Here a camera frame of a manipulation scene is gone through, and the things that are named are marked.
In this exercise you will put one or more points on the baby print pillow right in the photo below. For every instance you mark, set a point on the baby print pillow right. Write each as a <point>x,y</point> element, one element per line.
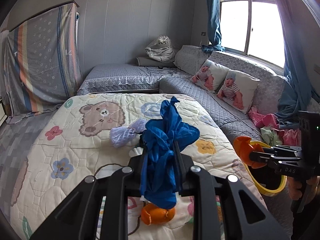
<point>238,90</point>

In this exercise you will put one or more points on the grey quilted sofa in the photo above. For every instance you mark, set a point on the grey quilted sofa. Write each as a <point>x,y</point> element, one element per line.
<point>149,76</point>

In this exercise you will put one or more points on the orange peel piece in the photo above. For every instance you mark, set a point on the orange peel piece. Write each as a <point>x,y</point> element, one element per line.
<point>243,148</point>

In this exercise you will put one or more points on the light green garment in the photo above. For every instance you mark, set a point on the light green garment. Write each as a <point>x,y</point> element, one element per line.
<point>270,136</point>

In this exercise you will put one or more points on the yellow rim trash bin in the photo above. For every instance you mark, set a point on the yellow rim trash bin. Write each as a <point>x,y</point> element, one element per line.
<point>266,180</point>

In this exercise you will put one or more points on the orange peel on quilt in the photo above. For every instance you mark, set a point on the orange peel on quilt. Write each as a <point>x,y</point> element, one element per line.
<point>151,214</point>

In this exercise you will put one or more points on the baby print pillow left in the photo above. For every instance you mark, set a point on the baby print pillow left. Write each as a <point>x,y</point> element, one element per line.
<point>210,76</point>

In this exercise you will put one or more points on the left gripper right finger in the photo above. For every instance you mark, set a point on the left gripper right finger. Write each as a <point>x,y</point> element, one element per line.
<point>224,205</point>

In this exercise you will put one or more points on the pink clothes pile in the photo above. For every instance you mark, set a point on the pink clothes pile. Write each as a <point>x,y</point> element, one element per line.
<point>289,137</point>

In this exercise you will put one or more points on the baby print pillow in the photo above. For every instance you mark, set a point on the baby print pillow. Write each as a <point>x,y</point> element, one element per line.
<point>210,76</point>
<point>238,90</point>

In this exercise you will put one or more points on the window with frame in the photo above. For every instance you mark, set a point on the window with frame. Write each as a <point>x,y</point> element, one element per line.
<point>253,28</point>

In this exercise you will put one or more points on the right blue curtain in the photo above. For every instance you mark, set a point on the right blue curtain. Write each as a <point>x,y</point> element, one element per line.
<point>298,90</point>

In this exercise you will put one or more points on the wall switch plate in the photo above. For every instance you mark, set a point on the wall switch plate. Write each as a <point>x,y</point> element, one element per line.
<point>316,68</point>

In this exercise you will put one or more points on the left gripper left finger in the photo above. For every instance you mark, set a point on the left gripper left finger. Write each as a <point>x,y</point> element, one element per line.
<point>76,217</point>

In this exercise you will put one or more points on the blue plastic bag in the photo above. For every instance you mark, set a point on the blue plastic bag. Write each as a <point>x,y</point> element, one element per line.
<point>160,177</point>

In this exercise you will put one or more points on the cartoon bear quilt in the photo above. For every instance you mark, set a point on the cartoon bear quilt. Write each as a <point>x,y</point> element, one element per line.
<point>76,143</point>

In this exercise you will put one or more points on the lavender foam net sleeve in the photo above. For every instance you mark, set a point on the lavender foam net sleeve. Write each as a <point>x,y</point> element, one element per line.
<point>122,135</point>

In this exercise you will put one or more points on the blue curtain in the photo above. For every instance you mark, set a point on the blue curtain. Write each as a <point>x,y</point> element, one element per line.
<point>298,90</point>
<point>214,31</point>

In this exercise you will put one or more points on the plush white tiger in bag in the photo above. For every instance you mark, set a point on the plush white tiger in bag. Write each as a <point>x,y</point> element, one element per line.
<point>161,49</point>

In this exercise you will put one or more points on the right hand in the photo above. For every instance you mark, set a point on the right hand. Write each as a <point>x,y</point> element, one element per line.
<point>295,186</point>

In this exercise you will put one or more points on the left blue curtain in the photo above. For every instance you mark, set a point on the left blue curtain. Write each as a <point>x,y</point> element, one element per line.
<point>214,31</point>

